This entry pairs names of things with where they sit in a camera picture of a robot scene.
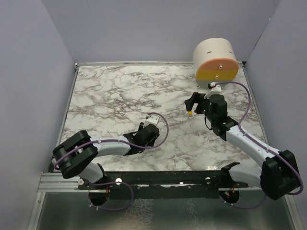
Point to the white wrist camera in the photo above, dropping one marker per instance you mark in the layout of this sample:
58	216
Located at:
214	88
150	119

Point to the round tricolour drawer cabinet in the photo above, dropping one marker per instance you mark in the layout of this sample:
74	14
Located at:
214	61

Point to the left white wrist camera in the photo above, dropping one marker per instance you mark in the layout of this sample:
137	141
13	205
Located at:
150	119

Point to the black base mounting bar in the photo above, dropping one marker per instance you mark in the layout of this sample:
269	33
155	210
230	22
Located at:
162	185

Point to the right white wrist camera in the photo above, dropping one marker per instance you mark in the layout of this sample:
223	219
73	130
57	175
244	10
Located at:
214	88

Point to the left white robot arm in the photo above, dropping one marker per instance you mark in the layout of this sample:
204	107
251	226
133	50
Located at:
74	156

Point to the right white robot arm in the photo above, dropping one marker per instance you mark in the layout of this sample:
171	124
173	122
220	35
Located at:
277	174

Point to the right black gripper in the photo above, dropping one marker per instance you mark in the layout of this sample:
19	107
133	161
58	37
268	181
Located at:
196	98

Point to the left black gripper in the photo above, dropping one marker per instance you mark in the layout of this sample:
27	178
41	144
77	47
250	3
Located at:
141	127

